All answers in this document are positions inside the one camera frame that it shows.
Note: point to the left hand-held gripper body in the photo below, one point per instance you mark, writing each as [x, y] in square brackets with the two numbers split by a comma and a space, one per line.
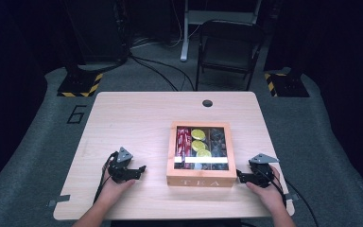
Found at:
[122, 164]

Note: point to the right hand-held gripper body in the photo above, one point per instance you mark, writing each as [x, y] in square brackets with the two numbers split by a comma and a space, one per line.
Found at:
[261, 171]

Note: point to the wooden tea box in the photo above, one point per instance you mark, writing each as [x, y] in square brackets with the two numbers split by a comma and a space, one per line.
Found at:
[201, 175]

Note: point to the person's left hand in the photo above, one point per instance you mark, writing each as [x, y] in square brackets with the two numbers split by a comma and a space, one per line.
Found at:
[115, 189]

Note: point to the person's right hand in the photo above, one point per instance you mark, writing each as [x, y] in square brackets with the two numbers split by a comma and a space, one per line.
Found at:
[269, 195]

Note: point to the grey metal table clamp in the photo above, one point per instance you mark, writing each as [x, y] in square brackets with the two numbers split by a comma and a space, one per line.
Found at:
[58, 200]
[291, 197]

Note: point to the pile of dark tea bags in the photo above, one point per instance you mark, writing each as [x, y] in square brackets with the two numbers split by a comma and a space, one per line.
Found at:
[218, 142]

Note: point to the lime green round capsule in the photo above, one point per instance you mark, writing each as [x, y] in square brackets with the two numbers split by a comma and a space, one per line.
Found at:
[198, 134]
[203, 153]
[198, 145]

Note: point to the bundle of red tea sachets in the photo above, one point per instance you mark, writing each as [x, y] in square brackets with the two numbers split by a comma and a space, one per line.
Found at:
[183, 142]

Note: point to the black yellow-striped stand base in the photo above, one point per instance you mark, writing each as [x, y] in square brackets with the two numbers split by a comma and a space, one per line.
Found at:
[285, 85]
[80, 83]

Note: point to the black folding chair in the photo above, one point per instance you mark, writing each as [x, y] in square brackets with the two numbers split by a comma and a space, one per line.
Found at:
[230, 34]

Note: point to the white desk frame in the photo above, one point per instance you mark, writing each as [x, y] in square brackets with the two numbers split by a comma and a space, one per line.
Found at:
[185, 38]

